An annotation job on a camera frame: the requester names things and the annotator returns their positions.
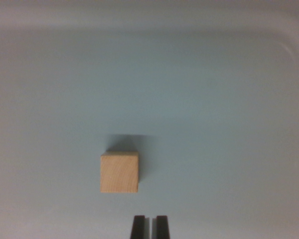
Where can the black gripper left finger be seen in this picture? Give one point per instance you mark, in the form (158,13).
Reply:
(139,227)

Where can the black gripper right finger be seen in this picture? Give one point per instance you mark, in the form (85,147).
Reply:
(162,227)

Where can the light wooden cube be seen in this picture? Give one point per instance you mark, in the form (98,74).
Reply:
(119,173)

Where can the pale blue plastic bin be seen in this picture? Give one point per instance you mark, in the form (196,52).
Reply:
(201,99)

